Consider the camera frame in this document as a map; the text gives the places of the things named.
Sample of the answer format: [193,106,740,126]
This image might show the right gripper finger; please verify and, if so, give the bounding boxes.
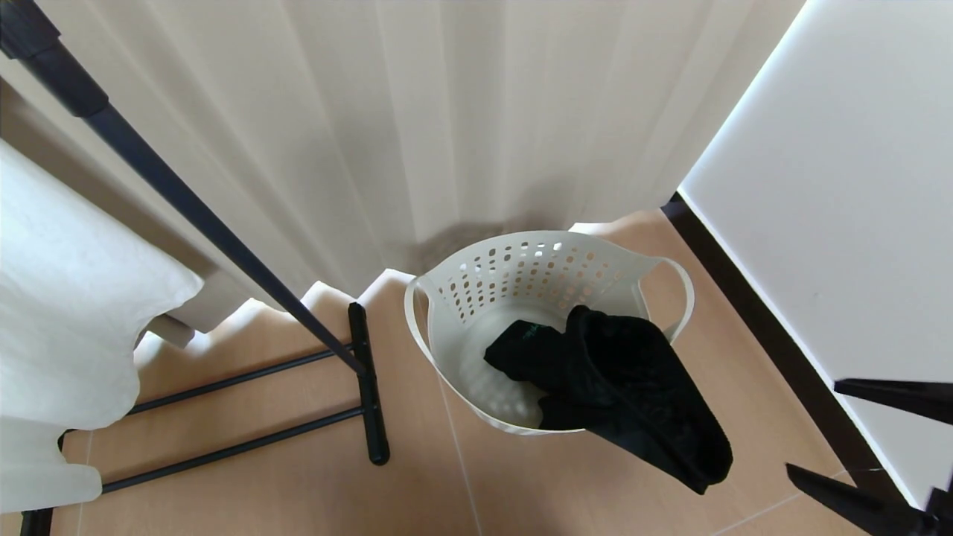
[786,462,935,536]
[833,377,953,427]

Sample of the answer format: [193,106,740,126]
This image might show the black garment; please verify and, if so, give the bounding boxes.
[484,304,735,496]

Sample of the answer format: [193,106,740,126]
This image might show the white printed t-shirt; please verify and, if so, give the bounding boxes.
[0,140,205,514]

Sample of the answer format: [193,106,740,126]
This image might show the white laundry basket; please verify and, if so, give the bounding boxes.
[404,230,696,437]

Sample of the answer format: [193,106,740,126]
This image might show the black clothes rack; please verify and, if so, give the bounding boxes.
[0,0,391,536]

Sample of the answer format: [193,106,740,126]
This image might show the beige curtain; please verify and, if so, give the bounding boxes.
[0,0,809,351]

